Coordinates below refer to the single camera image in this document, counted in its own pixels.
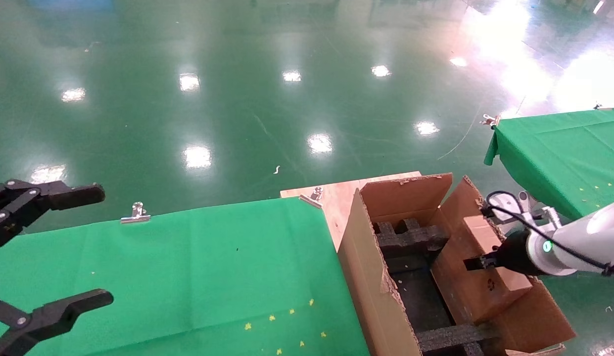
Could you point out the white metal table leg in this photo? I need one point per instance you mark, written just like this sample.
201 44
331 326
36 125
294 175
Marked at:
524 198

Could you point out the small brown cardboard box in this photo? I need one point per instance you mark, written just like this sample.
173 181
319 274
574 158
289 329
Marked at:
480 291

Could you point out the large open cardboard carton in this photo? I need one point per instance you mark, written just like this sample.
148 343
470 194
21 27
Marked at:
366 277

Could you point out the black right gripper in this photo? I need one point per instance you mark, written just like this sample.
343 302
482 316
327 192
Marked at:
514 254

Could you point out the grey camera mounting bracket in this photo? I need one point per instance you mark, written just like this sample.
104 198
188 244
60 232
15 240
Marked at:
539 216

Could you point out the large green table cloth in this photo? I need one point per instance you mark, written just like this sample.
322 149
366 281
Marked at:
163 277

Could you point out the small green table cloth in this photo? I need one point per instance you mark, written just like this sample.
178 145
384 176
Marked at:
559 148

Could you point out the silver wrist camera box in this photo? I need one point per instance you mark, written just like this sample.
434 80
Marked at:
504 201

